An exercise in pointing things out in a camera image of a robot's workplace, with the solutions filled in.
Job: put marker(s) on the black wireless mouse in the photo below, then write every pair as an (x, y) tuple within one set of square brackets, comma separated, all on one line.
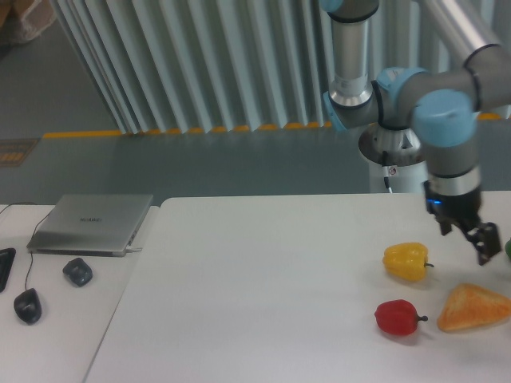
[(78, 272)]

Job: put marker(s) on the green toy pepper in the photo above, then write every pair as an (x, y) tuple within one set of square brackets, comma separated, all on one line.
[(508, 249)]

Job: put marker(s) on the brown cardboard box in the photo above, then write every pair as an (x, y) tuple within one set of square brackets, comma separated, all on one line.
[(23, 21)]

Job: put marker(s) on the white folding partition screen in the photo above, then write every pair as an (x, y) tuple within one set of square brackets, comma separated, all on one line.
[(188, 65)]

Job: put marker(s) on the silver closed laptop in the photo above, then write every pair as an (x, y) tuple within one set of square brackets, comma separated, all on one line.
[(93, 224)]

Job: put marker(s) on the yellow toy pepper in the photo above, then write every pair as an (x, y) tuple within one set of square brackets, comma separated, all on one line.
[(408, 261)]

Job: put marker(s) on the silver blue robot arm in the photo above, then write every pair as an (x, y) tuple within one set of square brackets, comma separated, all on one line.
[(429, 118)]

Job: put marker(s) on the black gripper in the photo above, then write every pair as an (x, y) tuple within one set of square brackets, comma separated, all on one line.
[(464, 208)]

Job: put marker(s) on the red toy pepper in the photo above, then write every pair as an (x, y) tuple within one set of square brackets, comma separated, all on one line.
[(398, 317)]

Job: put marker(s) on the black keyboard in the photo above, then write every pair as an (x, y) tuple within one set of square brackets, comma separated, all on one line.
[(6, 261)]

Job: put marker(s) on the orange toy bread slice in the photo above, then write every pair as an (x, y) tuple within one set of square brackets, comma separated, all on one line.
[(470, 306)]

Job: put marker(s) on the black wired mouse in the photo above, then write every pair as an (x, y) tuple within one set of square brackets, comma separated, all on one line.
[(28, 307)]

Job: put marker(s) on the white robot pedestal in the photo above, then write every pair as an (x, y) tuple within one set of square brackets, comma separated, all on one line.
[(393, 171)]

